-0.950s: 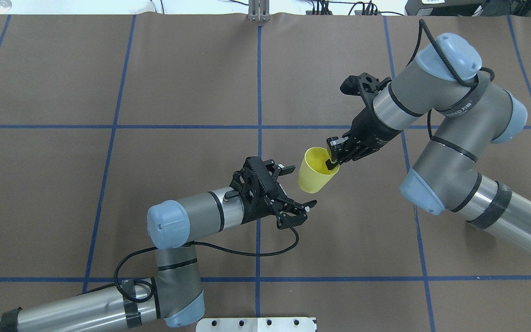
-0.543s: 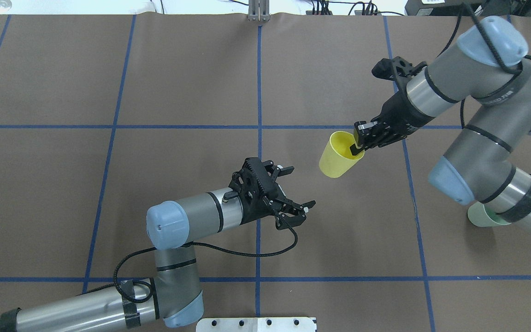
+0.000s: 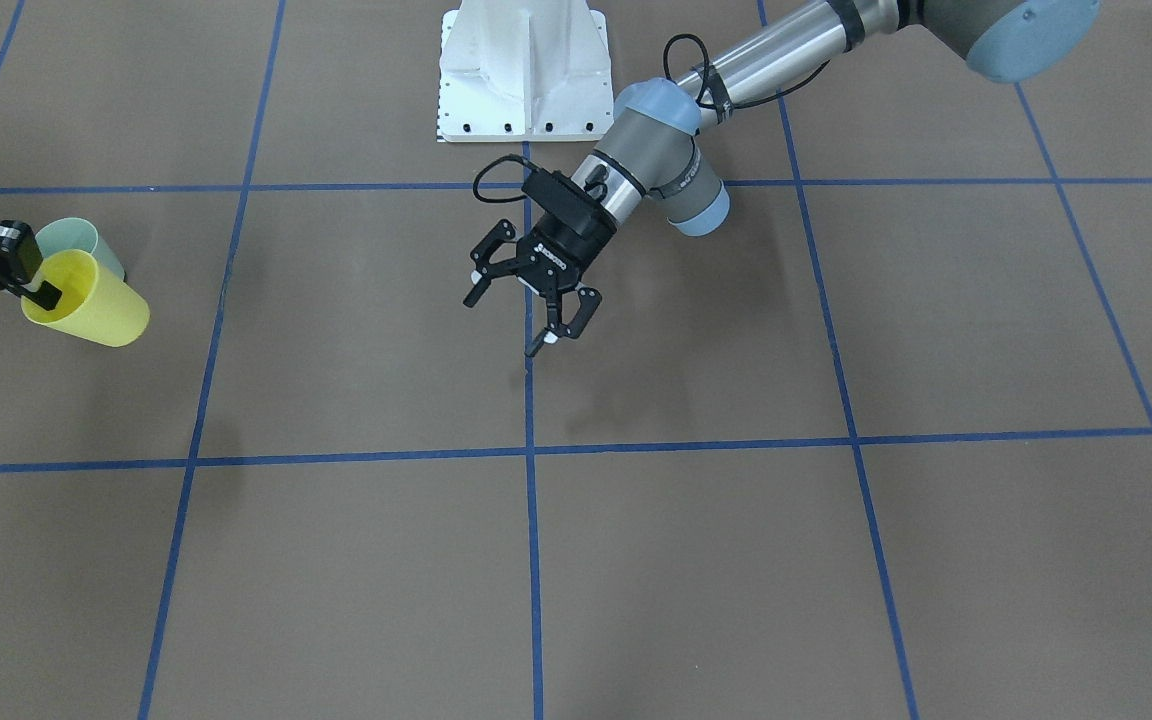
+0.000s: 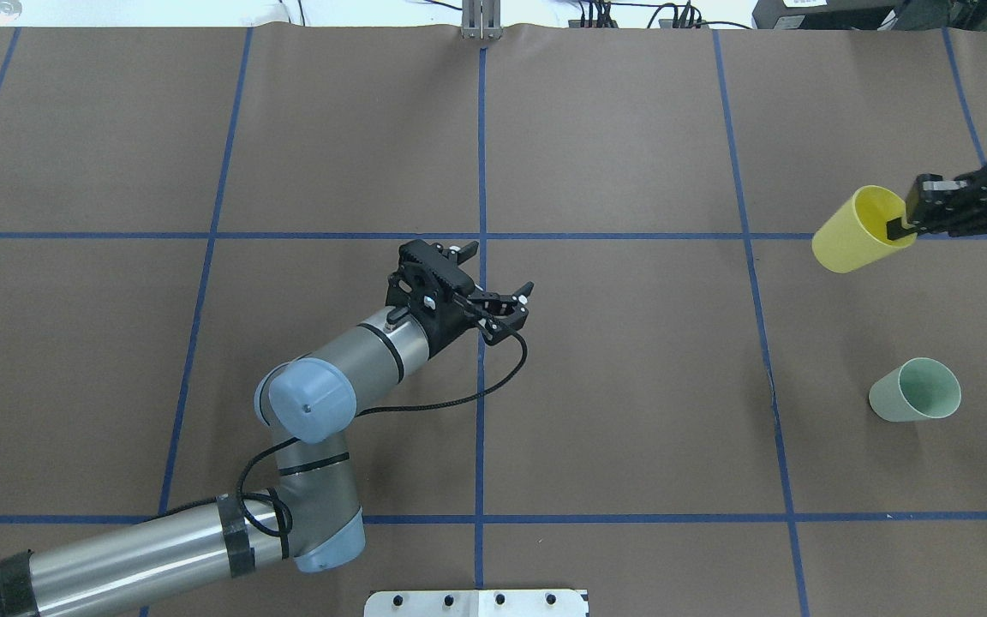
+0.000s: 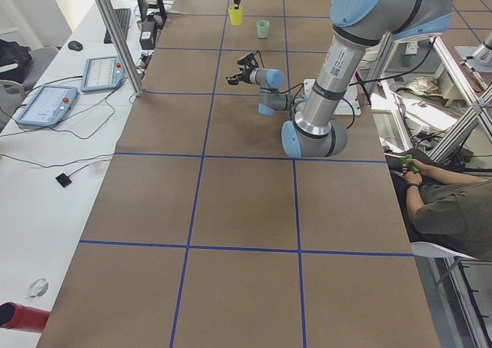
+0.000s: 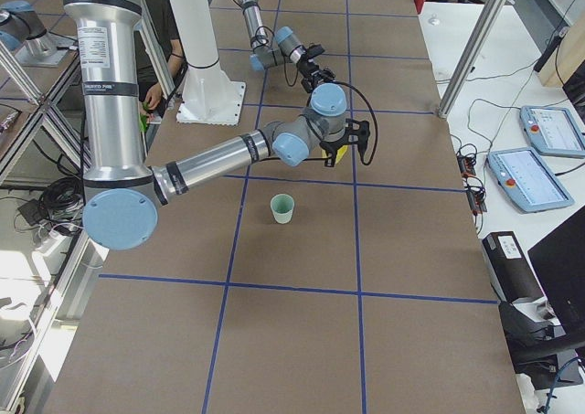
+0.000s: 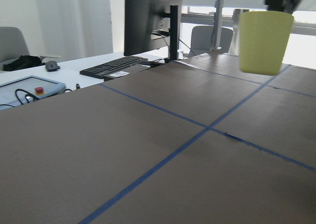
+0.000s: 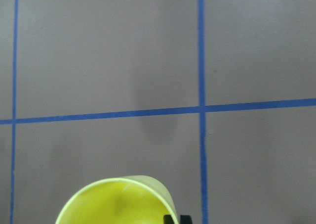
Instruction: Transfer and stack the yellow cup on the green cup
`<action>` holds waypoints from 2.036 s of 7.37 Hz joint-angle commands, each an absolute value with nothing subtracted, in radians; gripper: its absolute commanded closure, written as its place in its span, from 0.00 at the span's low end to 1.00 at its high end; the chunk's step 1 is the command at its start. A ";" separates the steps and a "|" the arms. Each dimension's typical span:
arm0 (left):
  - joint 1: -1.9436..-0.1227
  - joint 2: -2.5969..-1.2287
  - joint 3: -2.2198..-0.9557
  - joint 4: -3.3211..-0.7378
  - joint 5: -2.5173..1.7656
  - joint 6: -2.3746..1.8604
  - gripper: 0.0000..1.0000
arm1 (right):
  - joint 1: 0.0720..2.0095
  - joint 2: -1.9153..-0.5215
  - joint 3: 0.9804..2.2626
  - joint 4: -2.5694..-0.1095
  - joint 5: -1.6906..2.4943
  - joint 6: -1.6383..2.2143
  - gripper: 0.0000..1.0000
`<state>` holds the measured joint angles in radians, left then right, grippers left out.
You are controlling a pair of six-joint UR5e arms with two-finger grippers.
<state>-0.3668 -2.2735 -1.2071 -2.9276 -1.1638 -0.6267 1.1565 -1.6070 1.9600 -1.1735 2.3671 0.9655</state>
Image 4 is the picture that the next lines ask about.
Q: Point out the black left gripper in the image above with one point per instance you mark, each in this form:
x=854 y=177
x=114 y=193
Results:
x=448 y=329

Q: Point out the yellow plastic cup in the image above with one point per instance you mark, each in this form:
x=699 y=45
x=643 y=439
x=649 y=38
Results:
x=857 y=233

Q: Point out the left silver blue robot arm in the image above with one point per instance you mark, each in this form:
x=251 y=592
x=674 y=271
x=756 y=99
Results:
x=127 y=365

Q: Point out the green plastic cup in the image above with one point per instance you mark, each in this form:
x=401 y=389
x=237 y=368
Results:
x=919 y=390

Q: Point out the aluminium frame post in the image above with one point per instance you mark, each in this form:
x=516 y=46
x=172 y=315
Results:
x=481 y=19

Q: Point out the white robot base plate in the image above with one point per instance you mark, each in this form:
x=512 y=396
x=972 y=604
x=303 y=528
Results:
x=476 y=602

